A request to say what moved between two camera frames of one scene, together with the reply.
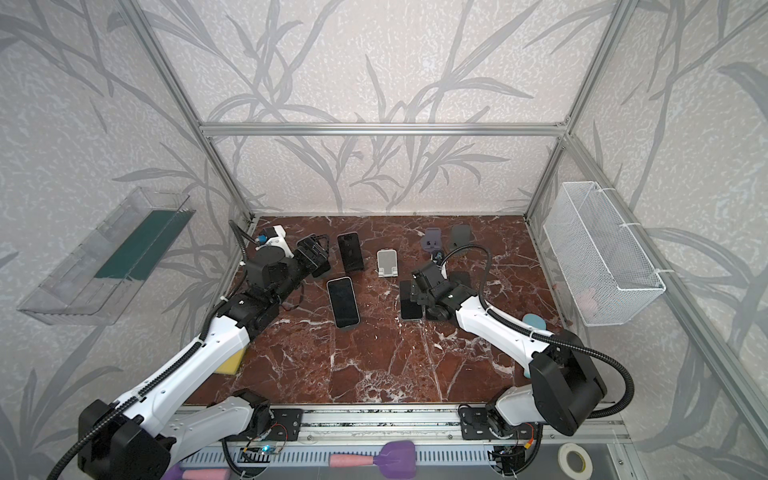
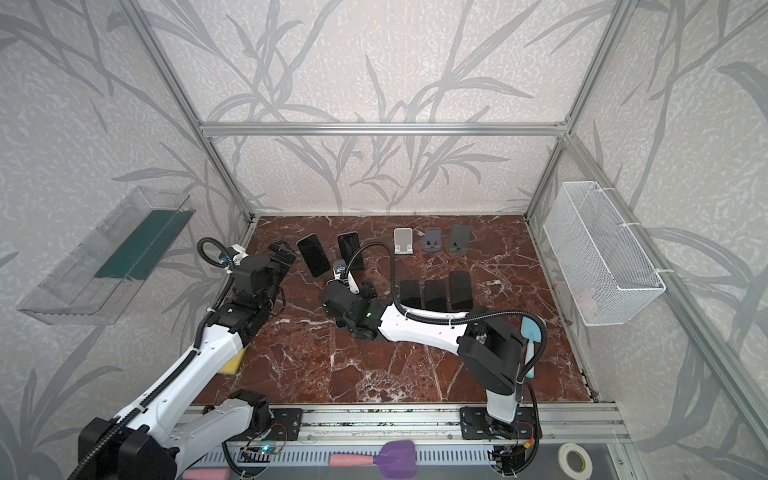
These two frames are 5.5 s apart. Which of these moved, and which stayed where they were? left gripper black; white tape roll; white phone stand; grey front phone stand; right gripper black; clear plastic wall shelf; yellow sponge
Moved: right gripper black; white phone stand; left gripper black
Stayed: grey front phone stand; yellow sponge; white tape roll; clear plastic wall shelf
